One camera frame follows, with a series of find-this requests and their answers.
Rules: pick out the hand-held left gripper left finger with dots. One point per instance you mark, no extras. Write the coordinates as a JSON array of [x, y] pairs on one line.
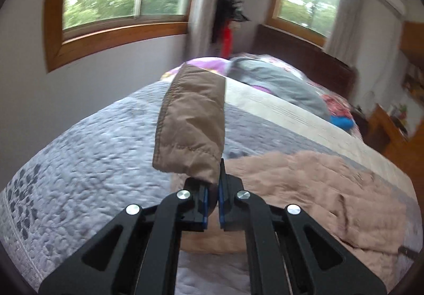
[[205, 205]]

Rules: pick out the tan quilted jacket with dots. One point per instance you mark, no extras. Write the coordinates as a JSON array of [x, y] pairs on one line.
[[192, 122]]

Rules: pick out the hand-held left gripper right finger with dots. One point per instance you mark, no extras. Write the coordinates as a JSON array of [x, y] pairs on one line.
[[221, 205]]

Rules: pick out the wooden nightstand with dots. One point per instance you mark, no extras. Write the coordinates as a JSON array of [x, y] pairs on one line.
[[384, 134]]

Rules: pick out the blue cloth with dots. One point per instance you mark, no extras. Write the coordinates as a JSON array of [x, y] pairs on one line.
[[343, 123]]

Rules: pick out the dark wooden headboard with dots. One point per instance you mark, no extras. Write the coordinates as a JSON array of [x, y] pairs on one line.
[[318, 63]]

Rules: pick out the grey pillow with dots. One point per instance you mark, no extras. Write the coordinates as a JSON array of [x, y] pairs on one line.
[[281, 82]]

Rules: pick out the red patterned cloth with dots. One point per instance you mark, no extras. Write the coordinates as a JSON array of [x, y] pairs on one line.
[[338, 106]]

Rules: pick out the grey leaf-print quilted bedspread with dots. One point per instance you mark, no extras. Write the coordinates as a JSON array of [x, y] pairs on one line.
[[99, 155]]

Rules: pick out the purple floral bed sheet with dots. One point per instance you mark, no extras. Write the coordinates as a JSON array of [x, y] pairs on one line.
[[205, 64]]

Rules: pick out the small potted plant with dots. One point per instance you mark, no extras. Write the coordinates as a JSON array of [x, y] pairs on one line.
[[402, 111]]

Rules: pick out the sheer white curtain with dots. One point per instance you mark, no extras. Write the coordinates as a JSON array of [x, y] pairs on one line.
[[346, 23]]

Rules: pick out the wooden wall cabinet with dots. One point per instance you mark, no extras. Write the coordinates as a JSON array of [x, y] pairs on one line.
[[412, 41]]

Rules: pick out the coat rack with dark clothes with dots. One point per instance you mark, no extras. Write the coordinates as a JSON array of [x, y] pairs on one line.
[[232, 3]]

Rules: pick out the colourful wall picture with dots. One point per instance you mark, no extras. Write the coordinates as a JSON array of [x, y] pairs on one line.
[[414, 82]]

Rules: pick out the grey window curtain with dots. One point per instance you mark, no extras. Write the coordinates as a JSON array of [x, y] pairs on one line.
[[200, 6]]

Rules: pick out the red hanging garment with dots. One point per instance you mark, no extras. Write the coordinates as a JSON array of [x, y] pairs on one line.
[[227, 41]]

